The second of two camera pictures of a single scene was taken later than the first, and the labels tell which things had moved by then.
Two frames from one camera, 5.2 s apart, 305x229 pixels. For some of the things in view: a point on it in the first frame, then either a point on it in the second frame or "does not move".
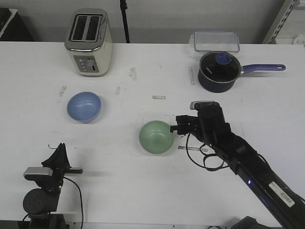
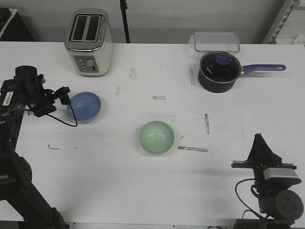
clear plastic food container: (215, 41) does not move
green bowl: (155, 137) does not move
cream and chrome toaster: (89, 38) does not move
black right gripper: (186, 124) -> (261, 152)
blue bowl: (84, 107) does not move
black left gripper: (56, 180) -> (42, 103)
